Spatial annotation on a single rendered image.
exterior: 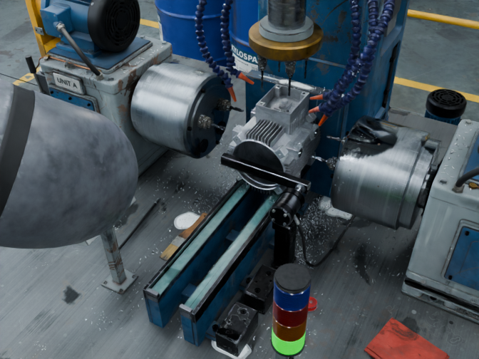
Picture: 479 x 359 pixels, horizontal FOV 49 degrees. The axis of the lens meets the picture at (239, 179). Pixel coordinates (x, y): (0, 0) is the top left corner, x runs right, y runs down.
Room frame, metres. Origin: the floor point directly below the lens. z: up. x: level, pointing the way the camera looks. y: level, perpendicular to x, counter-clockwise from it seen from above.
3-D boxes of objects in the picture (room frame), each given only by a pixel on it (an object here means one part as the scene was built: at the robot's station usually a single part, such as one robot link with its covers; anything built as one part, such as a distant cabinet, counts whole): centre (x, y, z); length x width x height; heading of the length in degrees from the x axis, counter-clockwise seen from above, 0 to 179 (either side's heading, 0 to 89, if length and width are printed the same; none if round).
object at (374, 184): (0.99, -0.39, 1.04); 0.41 x 0.25 x 0.25; 59
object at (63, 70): (1.46, 0.41, 0.99); 0.35 x 0.31 x 0.37; 59
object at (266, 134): (1.16, -0.10, 1.01); 0.20 x 0.19 x 0.19; 149
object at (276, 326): (0.54, -0.08, 1.10); 0.06 x 0.06 x 0.04
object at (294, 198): (1.05, -0.24, 0.92); 0.45 x 0.13 x 0.24; 149
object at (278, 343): (0.54, -0.08, 1.05); 0.06 x 0.06 x 0.04
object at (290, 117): (1.19, -0.12, 1.11); 0.12 x 0.11 x 0.07; 149
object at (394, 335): (0.64, -0.37, 0.80); 0.15 x 0.12 x 0.01; 45
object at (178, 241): (1.02, 0.15, 0.80); 0.21 x 0.05 x 0.01; 149
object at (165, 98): (1.34, 0.20, 1.04); 0.37 x 0.25 x 0.25; 59
